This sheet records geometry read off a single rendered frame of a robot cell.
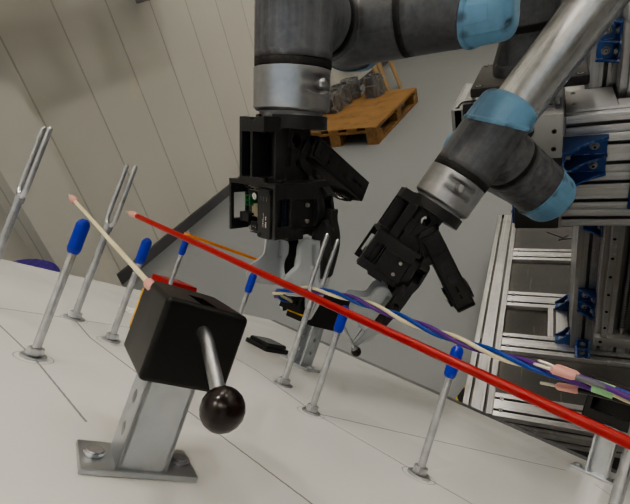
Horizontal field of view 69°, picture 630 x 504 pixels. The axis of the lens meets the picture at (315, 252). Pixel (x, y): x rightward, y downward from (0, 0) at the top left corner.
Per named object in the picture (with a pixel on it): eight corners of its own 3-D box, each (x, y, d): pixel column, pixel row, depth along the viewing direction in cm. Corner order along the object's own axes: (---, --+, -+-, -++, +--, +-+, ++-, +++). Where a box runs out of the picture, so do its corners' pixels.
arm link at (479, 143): (557, 126, 55) (515, 83, 51) (501, 203, 57) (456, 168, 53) (513, 118, 62) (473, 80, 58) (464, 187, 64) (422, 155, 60)
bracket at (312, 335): (319, 373, 53) (333, 331, 54) (306, 371, 52) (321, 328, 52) (292, 359, 56) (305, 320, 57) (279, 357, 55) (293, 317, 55)
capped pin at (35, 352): (37, 352, 28) (88, 219, 29) (52, 361, 27) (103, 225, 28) (13, 352, 27) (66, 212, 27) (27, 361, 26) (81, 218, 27)
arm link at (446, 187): (473, 193, 62) (494, 196, 54) (453, 221, 63) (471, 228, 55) (427, 162, 62) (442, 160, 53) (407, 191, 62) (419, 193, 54)
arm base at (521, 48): (496, 66, 112) (494, 21, 107) (567, 56, 105) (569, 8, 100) (489, 82, 100) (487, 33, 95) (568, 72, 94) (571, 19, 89)
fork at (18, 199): (-40, 298, 34) (30, 121, 35) (-12, 303, 35) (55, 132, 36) (-35, 305, 33) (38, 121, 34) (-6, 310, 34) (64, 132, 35)
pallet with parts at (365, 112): (342, 109, 591) (336, 77, 572) (419, 100, 547) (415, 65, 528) (295, 151, 484) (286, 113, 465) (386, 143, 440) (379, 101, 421)
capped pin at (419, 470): (420, 481, 28) (462, 346, 29) (402, 468, 30) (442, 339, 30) (434, 481, 29) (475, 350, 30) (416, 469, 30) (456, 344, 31)
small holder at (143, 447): (86, 589, 12) (182, 320, 12) (74, 433, 20) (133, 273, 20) (245, 582, 14) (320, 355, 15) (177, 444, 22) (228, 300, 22)
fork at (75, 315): (58, 313, 40) (117, 159, 41) (79, 316, 41) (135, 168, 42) (67, 320, 38) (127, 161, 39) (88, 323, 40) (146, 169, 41)
